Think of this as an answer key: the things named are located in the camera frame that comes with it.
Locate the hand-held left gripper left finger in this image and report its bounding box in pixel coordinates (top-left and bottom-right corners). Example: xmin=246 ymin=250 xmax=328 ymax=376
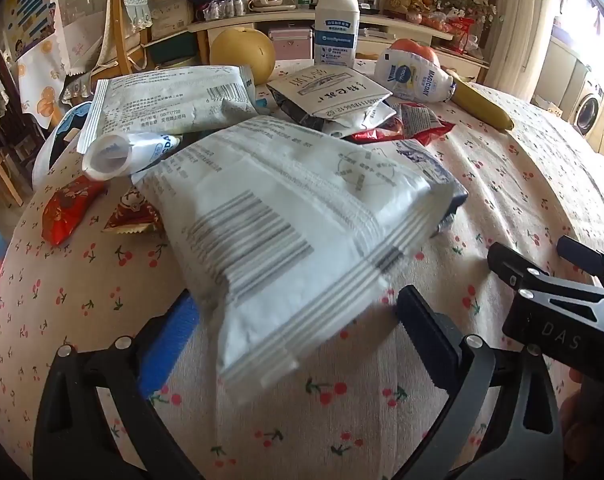
xmin=32 ymin=294 xmax=203 ymax=480

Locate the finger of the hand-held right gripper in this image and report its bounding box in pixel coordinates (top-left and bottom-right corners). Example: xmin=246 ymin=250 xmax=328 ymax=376
xmin=486 ymin=242 xmax=604 ymax=306
xmin=556 ymin=235 xmax=604 ymax=286

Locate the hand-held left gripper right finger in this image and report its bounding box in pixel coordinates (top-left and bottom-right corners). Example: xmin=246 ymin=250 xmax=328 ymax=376
xmin=396 ymin=285 xmax=565 ymax=480

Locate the large white barcode packet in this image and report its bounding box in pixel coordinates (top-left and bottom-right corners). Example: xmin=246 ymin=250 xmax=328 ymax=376
xmin=132 ymin=115 xmax=468 ymax=407

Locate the white sachet black print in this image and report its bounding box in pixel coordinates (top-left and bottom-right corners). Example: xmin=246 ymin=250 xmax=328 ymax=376
xmin=267 ymin=65 xmax=393 ymax=122

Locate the person's right hand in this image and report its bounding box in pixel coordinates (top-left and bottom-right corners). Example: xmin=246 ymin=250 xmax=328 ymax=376
xmin=564 ymin=367 xmax=604 ymax=463

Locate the cherry print tablecloth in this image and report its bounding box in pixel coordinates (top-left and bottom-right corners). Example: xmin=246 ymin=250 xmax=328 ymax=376
xmin=0 ymin=57 xmax=604 ymax=480

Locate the red gold zigzag wrapper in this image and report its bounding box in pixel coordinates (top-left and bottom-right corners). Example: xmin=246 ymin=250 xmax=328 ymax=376
xmin=102 ymin=187 xmax=163 ymax=236

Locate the washing machine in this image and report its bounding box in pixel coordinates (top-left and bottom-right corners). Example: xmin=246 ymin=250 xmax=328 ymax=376
xmin=574 ymin=77 xmax=604 ymax=147

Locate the yellow banana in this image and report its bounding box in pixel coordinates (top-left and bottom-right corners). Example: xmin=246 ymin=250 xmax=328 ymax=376
xmin=441 ymin=66 xmax=515 ymax=132

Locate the red foil snack wrapper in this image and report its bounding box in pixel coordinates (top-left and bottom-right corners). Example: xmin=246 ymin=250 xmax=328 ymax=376
xmin=351 ymin=102 xmax=456 ymax=147

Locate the red candy wrapper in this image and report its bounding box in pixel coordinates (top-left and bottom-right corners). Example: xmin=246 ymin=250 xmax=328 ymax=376
xmin=42 ymin=176 xmax=106 ymax=247

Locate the white blue squeeze pouch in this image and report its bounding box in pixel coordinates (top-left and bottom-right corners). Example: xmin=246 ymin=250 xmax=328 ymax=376
xmin=82 ymin=132 xmax=183 ymax=182

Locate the crumpled white wrapper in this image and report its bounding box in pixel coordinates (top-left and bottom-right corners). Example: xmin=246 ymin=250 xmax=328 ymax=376
xmin=326 ymin=101 xmax=399 ymax=139

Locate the white yellow-logo drink pouch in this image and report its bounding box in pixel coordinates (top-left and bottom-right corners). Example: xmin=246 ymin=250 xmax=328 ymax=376
xmin=374 ymin=50 xmax=457 ymax=104

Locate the white packet with grey stripes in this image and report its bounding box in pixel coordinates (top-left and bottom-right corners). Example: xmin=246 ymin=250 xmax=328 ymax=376
xmin=77 ymin=65 xmax=259 ymax=154

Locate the sheer curtain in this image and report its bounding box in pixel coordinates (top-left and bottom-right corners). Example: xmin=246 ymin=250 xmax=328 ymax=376
xmin=492 ymin=0 xmax=565 ymax=102

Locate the orange print tablecloth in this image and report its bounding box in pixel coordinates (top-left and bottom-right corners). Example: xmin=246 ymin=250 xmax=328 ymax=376
xmin=16 ymin=37 xmax=69 ymax=132

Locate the dark green storage box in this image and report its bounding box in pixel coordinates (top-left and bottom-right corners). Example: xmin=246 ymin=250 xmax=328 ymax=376
xmin=144 ymin=30 xmax=199 ymax=69

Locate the white bottle blue label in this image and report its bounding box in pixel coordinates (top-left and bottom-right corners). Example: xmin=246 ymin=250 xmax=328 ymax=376
xmin=313 ymin=0 xmax=361 ymax=69

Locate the pink storage box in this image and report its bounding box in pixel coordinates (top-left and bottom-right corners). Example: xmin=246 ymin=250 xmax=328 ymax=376
xmin=269 ymin=28 xmax=315 ymax=63

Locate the white television cabinet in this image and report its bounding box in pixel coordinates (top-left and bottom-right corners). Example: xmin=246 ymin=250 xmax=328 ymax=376
xmin=187 ymin=4 xmax=491 ymax=84

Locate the white printed sack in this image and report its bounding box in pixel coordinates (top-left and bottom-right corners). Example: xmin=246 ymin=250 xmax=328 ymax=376
xmin=149 ymin=0 xmax=193 ymax=41

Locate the row of small silver bottles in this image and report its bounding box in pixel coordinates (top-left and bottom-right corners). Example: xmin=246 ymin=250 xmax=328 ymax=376
xmin=202 ymin=0 xmax=249 ymax=19

